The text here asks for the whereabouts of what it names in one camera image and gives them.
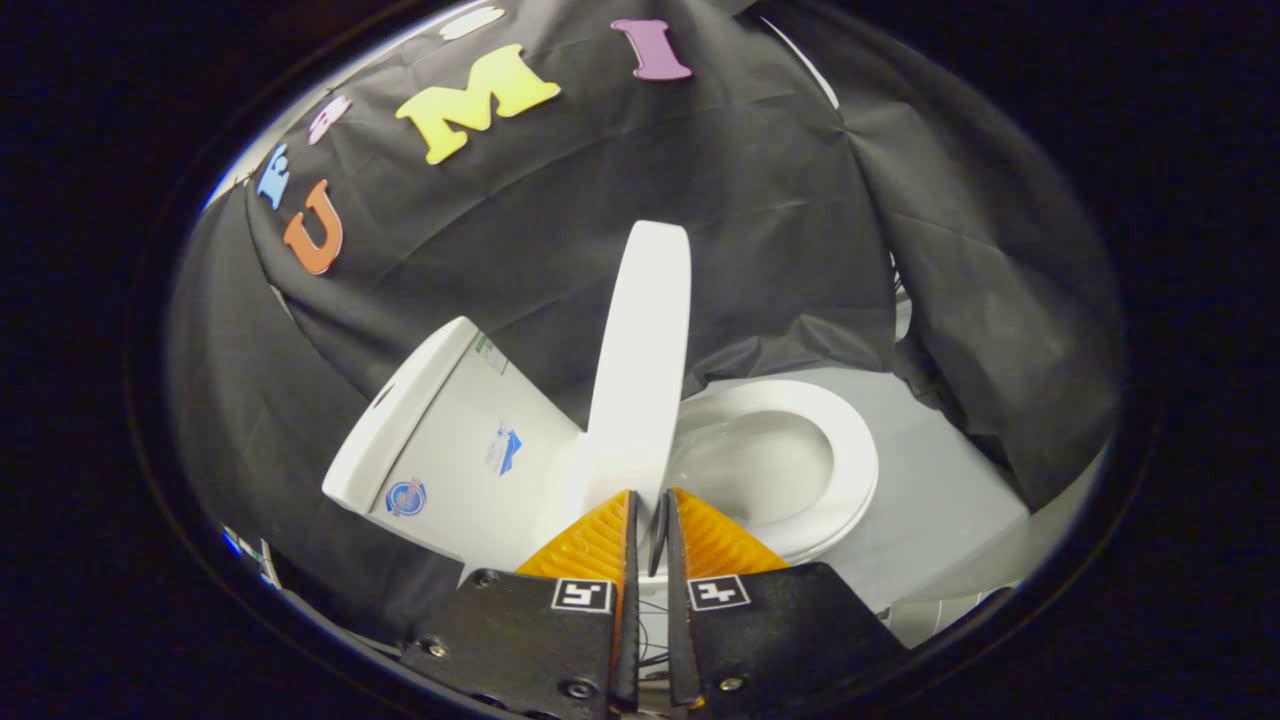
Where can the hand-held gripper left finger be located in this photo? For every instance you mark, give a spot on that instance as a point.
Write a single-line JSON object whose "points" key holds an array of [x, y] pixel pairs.
{"points": [[628, 640]]}

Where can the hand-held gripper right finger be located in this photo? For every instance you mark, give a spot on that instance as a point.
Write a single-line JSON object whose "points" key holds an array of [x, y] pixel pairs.
{"points": [[680, 640]]}

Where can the black round lid knob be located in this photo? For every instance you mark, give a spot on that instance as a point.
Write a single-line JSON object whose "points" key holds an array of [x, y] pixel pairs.
{"points": [[658, 540]]}

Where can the white toilet lid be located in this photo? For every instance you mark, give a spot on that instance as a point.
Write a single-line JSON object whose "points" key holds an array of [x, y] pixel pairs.
{"points": [[640, 350]]}

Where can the white ceramic toilet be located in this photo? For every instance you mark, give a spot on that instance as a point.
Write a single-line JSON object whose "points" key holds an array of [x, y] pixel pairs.
{"points": [[450, 450]]}

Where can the white toilet seat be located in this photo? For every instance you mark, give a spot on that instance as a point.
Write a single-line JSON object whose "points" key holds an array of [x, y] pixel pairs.
{"points": [[850, 440]]}

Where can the white toilet tank cover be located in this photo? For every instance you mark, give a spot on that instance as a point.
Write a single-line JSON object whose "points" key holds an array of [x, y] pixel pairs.
{"points": [[390, 430]]}

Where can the white box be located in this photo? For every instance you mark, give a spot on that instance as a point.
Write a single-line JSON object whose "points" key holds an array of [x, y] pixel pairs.
{"points": [[940, 615]]}

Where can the black backdrop cloth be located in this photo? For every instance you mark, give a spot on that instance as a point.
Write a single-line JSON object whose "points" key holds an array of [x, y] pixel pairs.
{"points": [[750, 200]]}

